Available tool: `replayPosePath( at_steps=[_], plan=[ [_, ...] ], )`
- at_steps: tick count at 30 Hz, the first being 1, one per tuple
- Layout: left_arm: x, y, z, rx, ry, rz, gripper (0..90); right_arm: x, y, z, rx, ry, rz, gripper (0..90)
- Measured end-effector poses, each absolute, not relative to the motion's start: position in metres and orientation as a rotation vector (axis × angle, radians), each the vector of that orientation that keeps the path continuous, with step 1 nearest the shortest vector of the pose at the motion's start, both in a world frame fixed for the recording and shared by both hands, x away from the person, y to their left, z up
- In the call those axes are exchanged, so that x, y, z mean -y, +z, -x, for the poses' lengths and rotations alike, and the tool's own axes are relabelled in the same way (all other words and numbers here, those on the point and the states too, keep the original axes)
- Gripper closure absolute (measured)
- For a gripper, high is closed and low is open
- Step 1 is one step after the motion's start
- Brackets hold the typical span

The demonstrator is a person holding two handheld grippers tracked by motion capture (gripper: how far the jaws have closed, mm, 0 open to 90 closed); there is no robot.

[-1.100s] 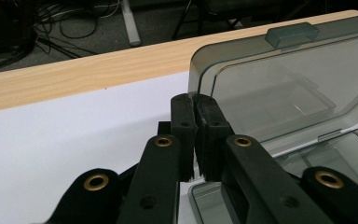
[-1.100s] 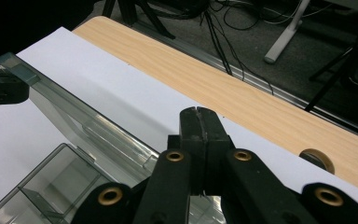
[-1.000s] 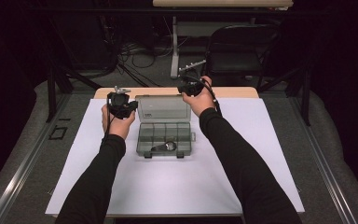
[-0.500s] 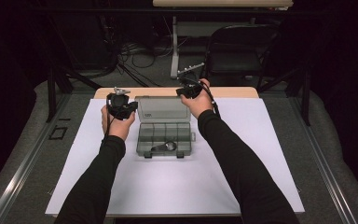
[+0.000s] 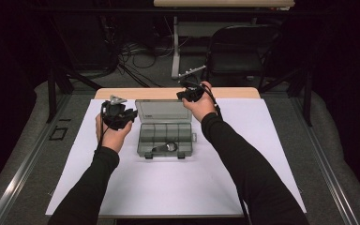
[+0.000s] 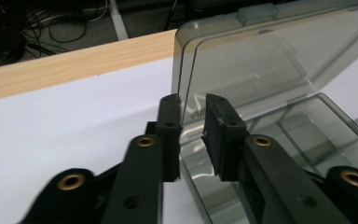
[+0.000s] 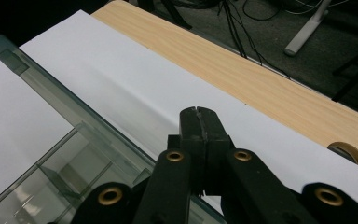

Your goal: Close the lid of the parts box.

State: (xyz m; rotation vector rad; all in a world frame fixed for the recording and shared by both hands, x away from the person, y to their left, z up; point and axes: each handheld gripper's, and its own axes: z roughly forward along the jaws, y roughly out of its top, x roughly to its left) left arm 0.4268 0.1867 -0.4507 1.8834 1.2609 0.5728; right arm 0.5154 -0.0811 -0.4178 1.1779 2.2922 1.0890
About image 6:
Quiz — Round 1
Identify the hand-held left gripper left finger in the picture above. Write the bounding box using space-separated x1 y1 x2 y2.
101 92 183 224

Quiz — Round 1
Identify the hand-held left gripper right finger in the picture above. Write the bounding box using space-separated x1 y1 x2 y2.
200 92 352 224

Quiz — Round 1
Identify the grey transparent compartment box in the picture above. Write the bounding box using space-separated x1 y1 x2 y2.
171 0 358 224

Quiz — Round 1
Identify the white table sheet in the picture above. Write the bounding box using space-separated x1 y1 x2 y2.
0 43 358 224

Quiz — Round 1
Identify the dark equipment case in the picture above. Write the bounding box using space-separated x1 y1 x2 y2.
0 0 26 68

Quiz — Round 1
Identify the tangle of floor cables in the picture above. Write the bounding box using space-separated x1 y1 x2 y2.
21 0 111 60

